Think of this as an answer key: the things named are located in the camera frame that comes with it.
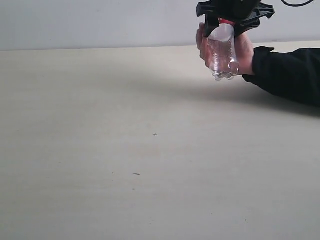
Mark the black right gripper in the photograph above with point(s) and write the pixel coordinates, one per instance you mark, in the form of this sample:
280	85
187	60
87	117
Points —
234	11

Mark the clear red-label cola bottle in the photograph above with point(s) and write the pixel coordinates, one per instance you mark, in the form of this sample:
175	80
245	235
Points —
223	60

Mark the black sleeved forearm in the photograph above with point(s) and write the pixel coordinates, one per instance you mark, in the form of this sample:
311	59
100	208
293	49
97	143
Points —
294	76

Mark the open bare human hand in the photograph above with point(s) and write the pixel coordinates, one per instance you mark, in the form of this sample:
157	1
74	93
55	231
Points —
244	51

